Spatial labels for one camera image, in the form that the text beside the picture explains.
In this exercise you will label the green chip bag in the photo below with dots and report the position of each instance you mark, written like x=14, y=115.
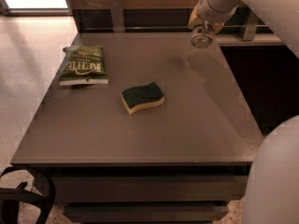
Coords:
x=85, y=65

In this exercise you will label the metal bracket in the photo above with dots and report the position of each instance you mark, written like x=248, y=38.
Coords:
x=249, y=28
x=117, y=17

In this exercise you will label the green yellow sponge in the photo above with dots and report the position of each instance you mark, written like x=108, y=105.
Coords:
x=142, y=97

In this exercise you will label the horizontal metal rail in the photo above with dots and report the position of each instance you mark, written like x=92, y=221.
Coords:
x=167, y=28

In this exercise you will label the upper grey drawer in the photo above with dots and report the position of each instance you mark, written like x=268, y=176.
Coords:
x=141, y=189

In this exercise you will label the right metal bracket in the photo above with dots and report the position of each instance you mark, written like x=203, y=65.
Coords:
x=249, y=28

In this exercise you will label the grey drawer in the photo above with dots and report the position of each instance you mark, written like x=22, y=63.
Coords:
x=149, y=213
x=141, y=189

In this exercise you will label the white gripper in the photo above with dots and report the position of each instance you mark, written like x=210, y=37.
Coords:
x=207, y=14

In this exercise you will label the left metal bracket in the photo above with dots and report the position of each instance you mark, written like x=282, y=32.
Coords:
x=117, y=17

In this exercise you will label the lower grey drawer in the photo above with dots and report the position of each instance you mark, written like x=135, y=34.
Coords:
x=149, y=213

